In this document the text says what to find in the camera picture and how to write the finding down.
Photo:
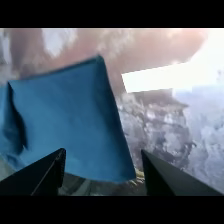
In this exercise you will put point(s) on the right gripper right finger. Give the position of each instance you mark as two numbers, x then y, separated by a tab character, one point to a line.
166	180

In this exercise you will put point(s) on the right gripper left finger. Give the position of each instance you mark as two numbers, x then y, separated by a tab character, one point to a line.
40	176

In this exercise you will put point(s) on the blue garment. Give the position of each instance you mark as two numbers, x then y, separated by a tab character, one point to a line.
73	116

